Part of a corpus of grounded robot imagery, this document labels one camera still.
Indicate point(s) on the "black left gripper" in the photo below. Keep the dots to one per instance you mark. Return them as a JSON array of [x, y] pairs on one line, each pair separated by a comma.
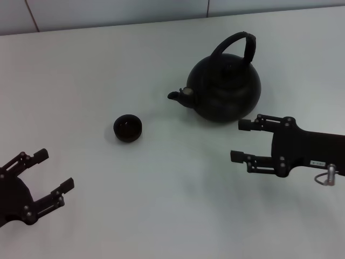
[[13, 202]]

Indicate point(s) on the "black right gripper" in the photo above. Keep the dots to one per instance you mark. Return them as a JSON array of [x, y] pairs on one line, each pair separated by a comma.
[[310, 151]]

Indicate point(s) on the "black round teapot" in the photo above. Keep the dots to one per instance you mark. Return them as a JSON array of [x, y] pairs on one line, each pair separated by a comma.
[[226, 91]]

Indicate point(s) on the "small black teacup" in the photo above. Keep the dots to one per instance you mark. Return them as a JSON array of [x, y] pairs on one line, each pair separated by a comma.
[[128, 128]]

